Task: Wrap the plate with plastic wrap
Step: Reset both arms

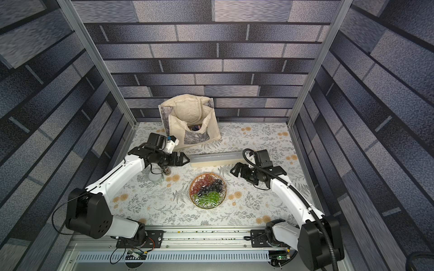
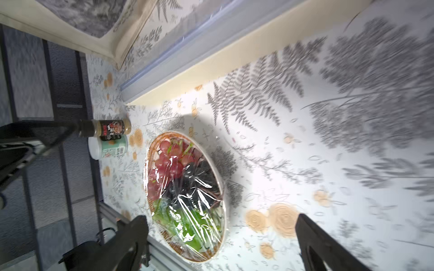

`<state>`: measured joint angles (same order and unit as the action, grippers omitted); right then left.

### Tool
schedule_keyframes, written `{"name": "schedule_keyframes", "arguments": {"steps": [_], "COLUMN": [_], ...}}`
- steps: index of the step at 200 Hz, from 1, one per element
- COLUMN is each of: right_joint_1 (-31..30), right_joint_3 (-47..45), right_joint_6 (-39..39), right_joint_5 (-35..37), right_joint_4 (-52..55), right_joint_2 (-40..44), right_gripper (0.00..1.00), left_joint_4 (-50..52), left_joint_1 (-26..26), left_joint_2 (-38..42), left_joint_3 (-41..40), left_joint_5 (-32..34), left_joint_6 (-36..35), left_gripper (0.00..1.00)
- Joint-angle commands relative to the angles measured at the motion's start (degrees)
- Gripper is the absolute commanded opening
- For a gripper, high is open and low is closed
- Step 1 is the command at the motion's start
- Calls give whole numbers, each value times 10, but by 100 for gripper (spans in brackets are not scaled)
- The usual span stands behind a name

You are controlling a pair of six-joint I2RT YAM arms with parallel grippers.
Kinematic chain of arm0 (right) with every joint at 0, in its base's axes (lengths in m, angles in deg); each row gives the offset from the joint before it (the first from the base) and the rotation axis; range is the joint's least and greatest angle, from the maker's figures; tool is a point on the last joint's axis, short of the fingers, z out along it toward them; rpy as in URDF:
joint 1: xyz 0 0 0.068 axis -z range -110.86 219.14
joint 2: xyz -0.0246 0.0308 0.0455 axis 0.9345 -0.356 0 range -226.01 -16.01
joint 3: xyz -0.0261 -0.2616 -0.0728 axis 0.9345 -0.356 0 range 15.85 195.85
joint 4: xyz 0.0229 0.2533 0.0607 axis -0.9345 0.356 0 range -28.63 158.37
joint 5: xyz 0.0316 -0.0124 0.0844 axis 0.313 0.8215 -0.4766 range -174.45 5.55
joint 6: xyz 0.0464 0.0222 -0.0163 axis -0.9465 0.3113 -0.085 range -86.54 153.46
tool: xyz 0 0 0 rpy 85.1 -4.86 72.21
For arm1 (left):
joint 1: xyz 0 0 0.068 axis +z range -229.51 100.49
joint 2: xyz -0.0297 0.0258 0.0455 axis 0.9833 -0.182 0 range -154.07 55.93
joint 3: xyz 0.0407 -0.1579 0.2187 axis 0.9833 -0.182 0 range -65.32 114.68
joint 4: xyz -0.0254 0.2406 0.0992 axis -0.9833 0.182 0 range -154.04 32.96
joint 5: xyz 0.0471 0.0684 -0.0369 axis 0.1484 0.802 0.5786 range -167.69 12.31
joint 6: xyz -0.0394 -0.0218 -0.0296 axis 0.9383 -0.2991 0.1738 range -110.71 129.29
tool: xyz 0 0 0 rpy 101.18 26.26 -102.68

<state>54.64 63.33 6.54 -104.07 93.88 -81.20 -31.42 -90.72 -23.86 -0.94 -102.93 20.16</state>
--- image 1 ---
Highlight right black corrugated cable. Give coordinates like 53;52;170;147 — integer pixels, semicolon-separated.
242;148;340;271

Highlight aluminium mounting rail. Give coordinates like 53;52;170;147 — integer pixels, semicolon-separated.
67;225;340;252

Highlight clear round lidded container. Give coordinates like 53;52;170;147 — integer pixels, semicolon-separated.
148;169;164;185

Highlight red grape bunch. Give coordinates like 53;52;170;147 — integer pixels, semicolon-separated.
190;173;215;196

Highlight black grape bunch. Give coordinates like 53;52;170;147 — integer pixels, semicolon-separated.
198;179;224;196

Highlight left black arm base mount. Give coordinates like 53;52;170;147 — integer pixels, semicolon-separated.
116;230;165;249

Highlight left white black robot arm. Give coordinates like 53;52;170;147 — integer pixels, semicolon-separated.
65;133;189;246

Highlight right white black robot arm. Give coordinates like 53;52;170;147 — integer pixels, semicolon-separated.
230;149;345;271

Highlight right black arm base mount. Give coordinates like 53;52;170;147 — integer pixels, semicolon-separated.
248;229;289;248

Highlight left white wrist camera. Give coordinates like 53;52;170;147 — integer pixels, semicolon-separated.
163;135;179;154

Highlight left aluminium frame post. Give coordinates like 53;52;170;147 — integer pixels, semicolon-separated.
55;0;137;126

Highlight cream plastic wrap dispenser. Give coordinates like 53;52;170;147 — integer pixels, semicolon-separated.
189;151;246;167

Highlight slotted white cable duct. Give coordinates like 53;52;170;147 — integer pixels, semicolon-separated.
76;251;270;263

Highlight clear plastic wrap sheet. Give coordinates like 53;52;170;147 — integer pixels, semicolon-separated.
189;172;228;210

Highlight dark snack packet in bag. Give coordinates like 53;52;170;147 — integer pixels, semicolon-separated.
189;125;202;132

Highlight aluminium frame post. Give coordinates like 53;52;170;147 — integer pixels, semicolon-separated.
55;0;137;126
287;0;354;126

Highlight right circuit board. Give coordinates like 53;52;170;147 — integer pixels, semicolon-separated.
269;250;292;268

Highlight left circuit board with wires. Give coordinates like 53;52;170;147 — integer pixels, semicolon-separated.
109;248;154;268

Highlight green grape bunch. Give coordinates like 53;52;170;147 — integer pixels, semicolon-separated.
193;192;222;209

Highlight cream canvas tote bag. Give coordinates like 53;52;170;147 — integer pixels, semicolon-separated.
158;94;222;150

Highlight right aluminium frame post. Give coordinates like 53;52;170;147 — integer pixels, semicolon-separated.
287;0;354;126

